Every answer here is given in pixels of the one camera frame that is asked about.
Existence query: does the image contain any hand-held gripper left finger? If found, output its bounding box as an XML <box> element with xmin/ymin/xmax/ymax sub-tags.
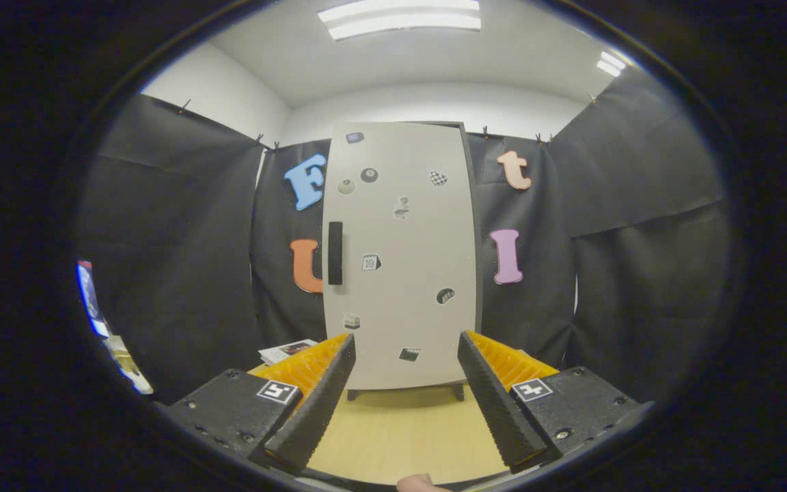
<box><xmin>158</xmin><ymin>332</ymin><xmax>357</xmax><ymax>474</ymax></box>

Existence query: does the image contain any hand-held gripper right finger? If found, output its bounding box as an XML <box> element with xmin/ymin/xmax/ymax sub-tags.
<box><xmin>457</xmin><ymin>330</ymin><xmax>654</xmax><ymax>474</ymax></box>

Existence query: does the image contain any black door handle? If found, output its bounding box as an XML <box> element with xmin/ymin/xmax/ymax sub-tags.
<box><xmin>328</xmin><ymin>221</ymin><xmax>344</xmax><ymax>286</ymax></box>

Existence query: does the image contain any grey shoe cabinet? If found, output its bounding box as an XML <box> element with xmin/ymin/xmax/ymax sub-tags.
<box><xmin>322</xmin><ymin>121</ymin><xmax>484</xmax><ymax>402</ymax></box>

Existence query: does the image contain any light grey shoe cabinet door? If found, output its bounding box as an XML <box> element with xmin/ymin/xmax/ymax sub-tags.
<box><xmin>323</xmin><ymin>123</ymin><xmax>478</xmax><ymax>390</ymax></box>

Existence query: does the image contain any white tray with small items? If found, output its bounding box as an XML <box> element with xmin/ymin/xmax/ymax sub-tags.
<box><xmin>107</xmin><ymin>335</ymin><xmax>154</xmax><ymax>395</ymax></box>

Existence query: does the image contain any black backdrop cloth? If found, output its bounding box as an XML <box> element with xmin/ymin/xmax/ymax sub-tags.
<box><xmin>76</xmin><ymin>68</ymin><xmax>732</xmax><ymax>404</ymax></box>

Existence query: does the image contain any blue printed box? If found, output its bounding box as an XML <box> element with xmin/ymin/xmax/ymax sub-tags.
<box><xmin>77</xmin><ymin>260</ymin><xmax>111</xmax><ymax>339</ymax></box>

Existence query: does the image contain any small ceiling light panel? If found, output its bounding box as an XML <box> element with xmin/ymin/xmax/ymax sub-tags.
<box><xmin>596</xmin><ymin>50</ymin><xmax>630</xmax><ymax>78</ymax></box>

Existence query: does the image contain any large ceiling light panel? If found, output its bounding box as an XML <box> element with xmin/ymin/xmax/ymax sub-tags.
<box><xmin>317</xmin><ymin>0</ymin><xmax>483</xmax><ymax>42</ymax></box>

